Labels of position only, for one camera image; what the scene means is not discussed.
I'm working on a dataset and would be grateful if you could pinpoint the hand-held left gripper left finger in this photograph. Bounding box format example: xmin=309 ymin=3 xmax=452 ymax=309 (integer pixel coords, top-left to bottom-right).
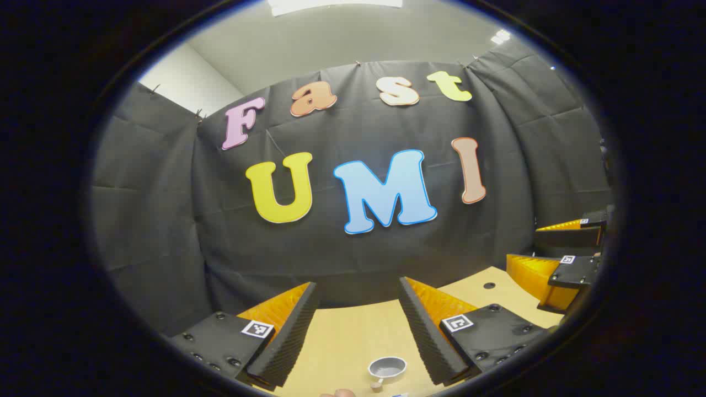
xmin=167 ymin=281 xmax=321 ymax=389

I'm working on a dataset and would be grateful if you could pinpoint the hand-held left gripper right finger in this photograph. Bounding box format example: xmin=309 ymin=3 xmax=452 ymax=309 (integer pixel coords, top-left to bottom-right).
xmin=398 ymin=276 xmax=559 ymax=387

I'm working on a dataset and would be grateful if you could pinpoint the white cup with wooden handle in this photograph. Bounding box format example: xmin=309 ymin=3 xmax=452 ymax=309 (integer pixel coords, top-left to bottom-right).
xmin=368 ymin=356 xmax=408 ymax=392

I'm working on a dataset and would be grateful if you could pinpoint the light wooden desktop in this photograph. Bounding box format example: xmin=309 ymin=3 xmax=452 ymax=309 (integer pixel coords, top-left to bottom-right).
xmin=270 ymin=266 xmax=564 ymax=397

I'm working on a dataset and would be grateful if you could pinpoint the long ceiling light panel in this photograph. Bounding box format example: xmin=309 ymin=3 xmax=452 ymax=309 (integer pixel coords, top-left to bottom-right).
xmin=269 ymin=0 xmax=403 ymax=16

